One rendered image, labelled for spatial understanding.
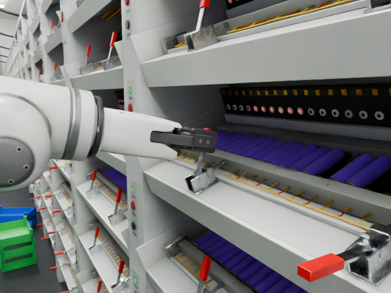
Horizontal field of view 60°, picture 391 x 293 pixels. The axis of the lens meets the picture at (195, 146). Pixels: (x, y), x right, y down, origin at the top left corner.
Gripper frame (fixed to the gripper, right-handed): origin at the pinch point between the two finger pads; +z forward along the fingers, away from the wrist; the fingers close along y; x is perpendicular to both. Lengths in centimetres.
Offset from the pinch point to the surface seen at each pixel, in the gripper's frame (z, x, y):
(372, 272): -0.1, -6.8, 27.6
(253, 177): 4.8, -3.6, 7.2
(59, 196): 7, -46, -141
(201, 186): 0.9, -6.5, 1.0
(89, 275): 13, -64, -88
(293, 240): 0.5, -7.5, 19.3
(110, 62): -2.5, 14.0, -42.3
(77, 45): -3, 24, -88
